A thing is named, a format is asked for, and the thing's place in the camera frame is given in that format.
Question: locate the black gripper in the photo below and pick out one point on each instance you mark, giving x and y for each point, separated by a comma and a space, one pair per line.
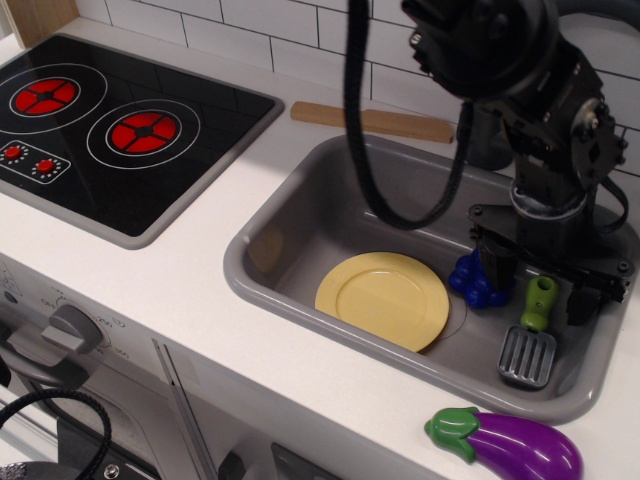
573, 249

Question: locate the green handled grey spatula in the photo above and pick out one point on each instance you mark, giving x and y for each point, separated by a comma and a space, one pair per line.
528, 351

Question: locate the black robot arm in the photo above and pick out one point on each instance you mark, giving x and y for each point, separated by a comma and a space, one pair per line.
510, 59

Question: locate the yellow plate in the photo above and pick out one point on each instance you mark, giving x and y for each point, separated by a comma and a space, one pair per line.
392, 296

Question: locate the grey sink basin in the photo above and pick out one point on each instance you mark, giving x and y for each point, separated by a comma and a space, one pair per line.
318, 218

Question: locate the blue toy grapes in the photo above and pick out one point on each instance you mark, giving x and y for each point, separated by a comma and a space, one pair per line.
469, 279

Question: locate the black faucet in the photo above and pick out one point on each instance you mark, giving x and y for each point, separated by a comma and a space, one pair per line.
487, 147

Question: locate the purple toy eggplant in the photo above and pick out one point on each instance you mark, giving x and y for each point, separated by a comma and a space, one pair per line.
511, 447

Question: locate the wooden block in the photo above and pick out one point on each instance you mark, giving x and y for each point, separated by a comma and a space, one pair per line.
377, 121

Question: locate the black toy stove top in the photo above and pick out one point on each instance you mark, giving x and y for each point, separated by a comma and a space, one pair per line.
115, 144

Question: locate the grey oven knob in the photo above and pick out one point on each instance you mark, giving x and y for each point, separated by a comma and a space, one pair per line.
72, 330

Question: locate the wooden side panel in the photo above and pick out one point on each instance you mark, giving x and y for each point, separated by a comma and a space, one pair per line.
34, 20

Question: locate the grey oven door handle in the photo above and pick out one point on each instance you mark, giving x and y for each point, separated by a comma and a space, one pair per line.
64, 374

